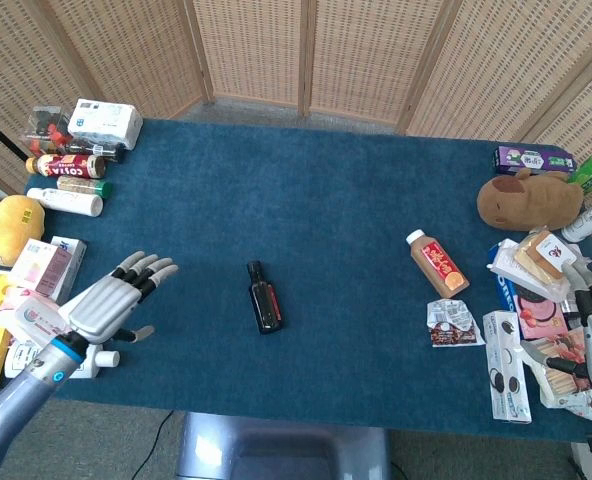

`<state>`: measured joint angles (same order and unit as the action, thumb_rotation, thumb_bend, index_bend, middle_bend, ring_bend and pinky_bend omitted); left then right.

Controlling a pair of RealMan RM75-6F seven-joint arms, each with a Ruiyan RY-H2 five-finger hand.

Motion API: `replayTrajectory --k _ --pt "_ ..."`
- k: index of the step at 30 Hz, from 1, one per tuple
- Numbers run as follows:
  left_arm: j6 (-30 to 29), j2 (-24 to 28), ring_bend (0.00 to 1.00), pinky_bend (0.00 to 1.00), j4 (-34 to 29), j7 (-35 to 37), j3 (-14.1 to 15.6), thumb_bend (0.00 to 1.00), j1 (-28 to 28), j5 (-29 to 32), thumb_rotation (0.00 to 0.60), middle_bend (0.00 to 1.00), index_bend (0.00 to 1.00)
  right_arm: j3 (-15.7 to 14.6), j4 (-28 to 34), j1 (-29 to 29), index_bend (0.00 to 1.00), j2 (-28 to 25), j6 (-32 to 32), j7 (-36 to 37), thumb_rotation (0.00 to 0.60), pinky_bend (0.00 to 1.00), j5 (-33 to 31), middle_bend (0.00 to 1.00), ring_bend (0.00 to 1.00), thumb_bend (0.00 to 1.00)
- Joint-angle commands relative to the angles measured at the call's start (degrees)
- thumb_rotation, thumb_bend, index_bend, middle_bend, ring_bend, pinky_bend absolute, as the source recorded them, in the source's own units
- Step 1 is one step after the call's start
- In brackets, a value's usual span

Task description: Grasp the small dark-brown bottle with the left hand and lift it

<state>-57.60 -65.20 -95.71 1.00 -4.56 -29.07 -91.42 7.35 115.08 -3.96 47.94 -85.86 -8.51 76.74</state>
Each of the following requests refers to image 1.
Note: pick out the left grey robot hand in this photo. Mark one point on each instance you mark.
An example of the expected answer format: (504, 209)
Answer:
(103, 302)

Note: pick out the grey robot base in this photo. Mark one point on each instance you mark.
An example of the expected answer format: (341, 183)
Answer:
(281, 450)

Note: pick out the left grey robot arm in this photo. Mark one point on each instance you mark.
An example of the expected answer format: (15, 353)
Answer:
(23, 387)

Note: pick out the white cylindrical bottle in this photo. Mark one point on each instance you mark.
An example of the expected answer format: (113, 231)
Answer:
(66, 201)

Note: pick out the white yogurt bottle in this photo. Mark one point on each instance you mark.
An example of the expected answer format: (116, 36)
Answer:
(590, 220)

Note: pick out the Costa coffee bottle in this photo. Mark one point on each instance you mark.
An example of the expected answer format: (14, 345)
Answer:
(66, 166)

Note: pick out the dark glass bottle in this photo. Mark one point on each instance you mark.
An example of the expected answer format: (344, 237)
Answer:
(264, 298)

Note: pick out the brown milk tea bottle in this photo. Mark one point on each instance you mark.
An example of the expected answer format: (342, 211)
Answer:
(438, 265)

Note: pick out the white blue box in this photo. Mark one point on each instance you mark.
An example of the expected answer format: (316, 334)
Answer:
(73, 260)

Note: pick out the strawberry wafer snack pack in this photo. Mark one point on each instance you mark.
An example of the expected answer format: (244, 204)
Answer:
(563, 377)

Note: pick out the pink cookie box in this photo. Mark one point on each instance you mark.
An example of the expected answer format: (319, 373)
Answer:
(541, 311)

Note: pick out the pink white carton box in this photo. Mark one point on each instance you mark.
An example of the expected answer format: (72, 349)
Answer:
(41, 270)

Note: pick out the white wet wipes pack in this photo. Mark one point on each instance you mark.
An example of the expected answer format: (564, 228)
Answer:
(33, 320)

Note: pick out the clear packaged sandwich cake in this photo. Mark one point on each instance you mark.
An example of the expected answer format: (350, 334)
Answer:
(546, 257)

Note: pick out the blue Oreo cookie pack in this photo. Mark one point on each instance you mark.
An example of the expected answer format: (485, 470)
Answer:
(507, 296)

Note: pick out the white Oreo cookie box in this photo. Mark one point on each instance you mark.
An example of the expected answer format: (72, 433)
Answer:
(507, 367)

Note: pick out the green cap jar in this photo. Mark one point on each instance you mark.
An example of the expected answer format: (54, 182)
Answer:
(86, 186)

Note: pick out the yellow plush toy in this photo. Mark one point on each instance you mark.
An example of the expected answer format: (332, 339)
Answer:
(8, 227)

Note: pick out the brown capybara plush toy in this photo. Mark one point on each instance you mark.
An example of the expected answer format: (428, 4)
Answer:
(528, 200)

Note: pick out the crumpled brown snack packet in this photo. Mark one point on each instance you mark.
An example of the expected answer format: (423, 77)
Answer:
(448, 325)

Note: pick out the white tissue pack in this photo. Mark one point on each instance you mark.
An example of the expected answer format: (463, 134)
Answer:
(105, 122)

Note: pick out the clear box red items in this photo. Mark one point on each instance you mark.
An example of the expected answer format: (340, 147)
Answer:
(46, 131)

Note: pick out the purple toothpaste box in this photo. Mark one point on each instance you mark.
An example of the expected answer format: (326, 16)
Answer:
(533, 161)

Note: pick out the blue felt table cloth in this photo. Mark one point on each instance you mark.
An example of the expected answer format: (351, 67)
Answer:
(296, 270)

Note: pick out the woven bamboo folding screen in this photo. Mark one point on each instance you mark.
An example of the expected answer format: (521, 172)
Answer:
(326, 55)

